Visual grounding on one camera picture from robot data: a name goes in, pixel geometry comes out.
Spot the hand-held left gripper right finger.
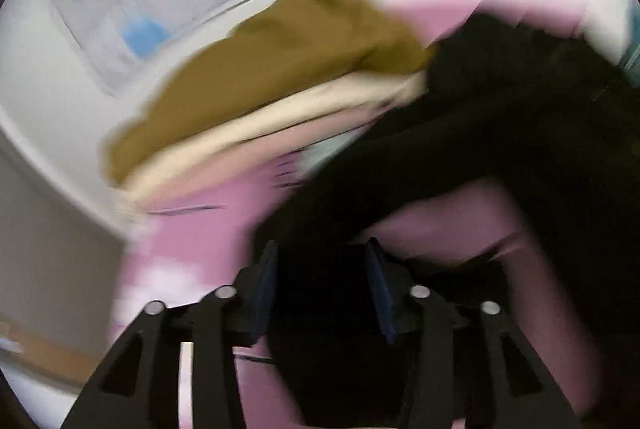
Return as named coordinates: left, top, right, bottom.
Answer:
left=364, top=237, right=585, bottom=429

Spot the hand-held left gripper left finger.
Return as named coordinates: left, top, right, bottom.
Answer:
left=61, top=240, right=279, bottom=429

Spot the black garment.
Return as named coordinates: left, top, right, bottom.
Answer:
left=252, top=13, right=640, bottom=429

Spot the pink bed sheet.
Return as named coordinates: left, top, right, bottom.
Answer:
left=114, top=0, right=618, bottom=429

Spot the cream garment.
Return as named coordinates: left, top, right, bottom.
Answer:
left=116, top=73, right=427, bottom=220

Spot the olive brown garment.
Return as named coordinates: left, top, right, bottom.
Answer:
left=106, top=0, right=435, bottom=186

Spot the brown cardboard box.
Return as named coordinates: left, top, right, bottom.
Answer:
left=0, top=316, right=103, bottom=387

